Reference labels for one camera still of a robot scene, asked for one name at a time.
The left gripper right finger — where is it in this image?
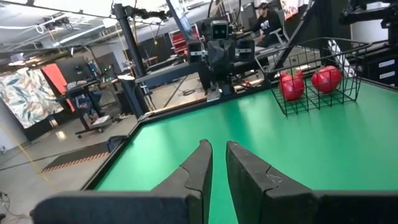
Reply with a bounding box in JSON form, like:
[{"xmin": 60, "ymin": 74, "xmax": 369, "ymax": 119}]
[{"xmin": 226, "ymin": 140, "xmax": 398, "ymax": 224}]

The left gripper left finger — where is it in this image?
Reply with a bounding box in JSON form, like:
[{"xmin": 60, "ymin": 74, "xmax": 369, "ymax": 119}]
[{"xmin": 30, "ymin": 139, "xmax": 214, "ymax": 224}]

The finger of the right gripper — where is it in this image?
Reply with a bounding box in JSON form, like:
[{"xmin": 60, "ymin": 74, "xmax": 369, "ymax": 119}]
[
  {"xmin": 236, "ymin": 39, "xmax": 256, "ymax": 62},
  {"xmin": 187, "ymin": 40, "xmax": 206, "ymax": 65}
]

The red pepper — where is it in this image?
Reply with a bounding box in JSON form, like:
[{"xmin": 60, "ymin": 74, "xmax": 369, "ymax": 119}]
[{"xmin": 279, "ymin": 70, "xmax": 305, "ymax": 102}]

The red tool cabinet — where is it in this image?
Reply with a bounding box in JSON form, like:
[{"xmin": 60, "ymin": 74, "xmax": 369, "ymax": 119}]
[{"xmin": 169, "ymin": 26, "xmax": 200, "ymax": 55}]

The person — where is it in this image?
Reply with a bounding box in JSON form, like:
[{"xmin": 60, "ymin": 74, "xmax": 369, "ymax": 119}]
[{"xmin": 248, "ymin": 2, "xmax": 284, "ymax": 48}]

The grey metal beam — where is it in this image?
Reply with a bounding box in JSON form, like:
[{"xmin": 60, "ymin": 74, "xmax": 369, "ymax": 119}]
[{"xmin": 134, "ymin": 60, "xmax": 208, "ymax": 90}]

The green table mat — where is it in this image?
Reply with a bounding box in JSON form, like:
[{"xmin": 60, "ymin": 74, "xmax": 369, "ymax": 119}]
[{"xmin": 93, "ymin": 81, "xmax": 398, "ymax": 224}]

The wooden table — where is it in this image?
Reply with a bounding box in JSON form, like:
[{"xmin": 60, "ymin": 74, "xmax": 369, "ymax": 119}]
[{"xmin": 138, "ymin": 77, "xmax": 271, "ymax": 121}]

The black cylindrical stand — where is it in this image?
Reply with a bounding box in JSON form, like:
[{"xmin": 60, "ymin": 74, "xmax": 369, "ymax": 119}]
[{"xmin": 117, "ymin": 73, "xmax": 138, "ymax": 118}]

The hazard striped floor mat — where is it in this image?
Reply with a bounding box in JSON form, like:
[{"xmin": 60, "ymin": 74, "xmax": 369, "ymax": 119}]
[{"xmin": 40, "ymin": 141, "xmax": 111, "ymax": 174}]

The black rolling desk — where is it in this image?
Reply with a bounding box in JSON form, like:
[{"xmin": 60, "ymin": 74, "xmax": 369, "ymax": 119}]
[{"xmin": 57, "ymin": 79, "xmax": 114, "ymax": 139}]

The black monitor screen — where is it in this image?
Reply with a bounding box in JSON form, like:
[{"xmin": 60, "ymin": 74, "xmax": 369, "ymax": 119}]
[{"xmin": 55, "ymin": 55, "xmax": 97, "ymax": 83}]

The black drawer cabinet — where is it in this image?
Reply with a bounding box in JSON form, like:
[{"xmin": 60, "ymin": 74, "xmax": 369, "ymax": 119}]
[{"xmin": 360, "ymin": 40, "xmax": 398, "ymax": 88}]

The orange panel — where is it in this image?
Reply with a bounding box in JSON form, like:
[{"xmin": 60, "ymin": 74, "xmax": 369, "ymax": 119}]
[{"xmin": 41, "ymin": 63, "xmax": 77, "ymax": 113}]

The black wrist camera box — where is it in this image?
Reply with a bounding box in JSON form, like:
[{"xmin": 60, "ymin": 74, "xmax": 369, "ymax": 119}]
[{"xmin": 210, "ymin": 20, "xmax": 229, "ymax": 40}]

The black frame strut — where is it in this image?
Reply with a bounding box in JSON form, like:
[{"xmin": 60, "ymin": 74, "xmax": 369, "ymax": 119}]
[{"xmin": 273, "ymin": 0, "xmax": 318, "ymax": 71}]

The black frame post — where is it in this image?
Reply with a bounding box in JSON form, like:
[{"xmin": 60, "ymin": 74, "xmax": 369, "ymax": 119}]
[{"xmin": 111, "ymin": 2, "xmax": 150, "ymax": 119}]

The black wire basket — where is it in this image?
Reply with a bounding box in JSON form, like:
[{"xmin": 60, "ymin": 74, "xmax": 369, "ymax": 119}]
[{"xmin": 254, "ymin": 37, "xmax": 373, "ymax": 118}]

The leaf pattern wall panel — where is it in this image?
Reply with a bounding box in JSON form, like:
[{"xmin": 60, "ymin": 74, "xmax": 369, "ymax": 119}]
[{"xmin": 0, "ymin": 67, "xmax": 65, "ymax": 129}]

